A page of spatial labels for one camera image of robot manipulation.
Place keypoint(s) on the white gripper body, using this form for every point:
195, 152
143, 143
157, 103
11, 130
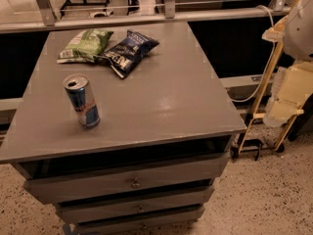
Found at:
300, 33

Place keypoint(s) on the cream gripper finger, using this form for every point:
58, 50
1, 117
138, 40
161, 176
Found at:
290, 89
276, 32

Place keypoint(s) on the Red Bull can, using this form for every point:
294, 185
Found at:
78, 89

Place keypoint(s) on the grey metal railing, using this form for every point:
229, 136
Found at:
44, 15

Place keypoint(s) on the yellow hand truck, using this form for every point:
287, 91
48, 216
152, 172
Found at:
278, 59

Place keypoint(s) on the dark blue chip bag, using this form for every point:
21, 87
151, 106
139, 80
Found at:
128, 53

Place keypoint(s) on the grey drawer cabinet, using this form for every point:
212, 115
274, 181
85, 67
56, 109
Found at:
172, 106

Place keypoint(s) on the bottom grey drawer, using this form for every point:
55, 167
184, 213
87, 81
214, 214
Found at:
139, 222

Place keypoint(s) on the green chip bag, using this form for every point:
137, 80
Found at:
85, 46

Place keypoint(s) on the middle grey drawer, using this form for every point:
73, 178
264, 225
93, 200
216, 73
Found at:
136, 205

